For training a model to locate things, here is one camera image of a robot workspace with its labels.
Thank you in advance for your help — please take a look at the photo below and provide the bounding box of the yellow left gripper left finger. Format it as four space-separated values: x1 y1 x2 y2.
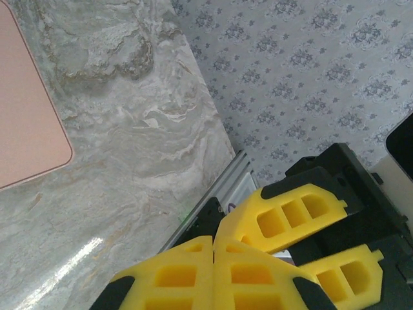
89 234 214 310

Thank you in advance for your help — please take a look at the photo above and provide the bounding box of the aluminium front rail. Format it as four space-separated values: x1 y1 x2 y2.
160 150 261 253

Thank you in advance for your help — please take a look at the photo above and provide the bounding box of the pink illustrated tin box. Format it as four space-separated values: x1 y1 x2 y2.
0 5 74 191

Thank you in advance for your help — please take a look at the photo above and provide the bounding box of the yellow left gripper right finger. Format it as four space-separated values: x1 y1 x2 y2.
213 238 337 310

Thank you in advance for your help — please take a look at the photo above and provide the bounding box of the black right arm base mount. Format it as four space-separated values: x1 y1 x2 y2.
174 196 224 248

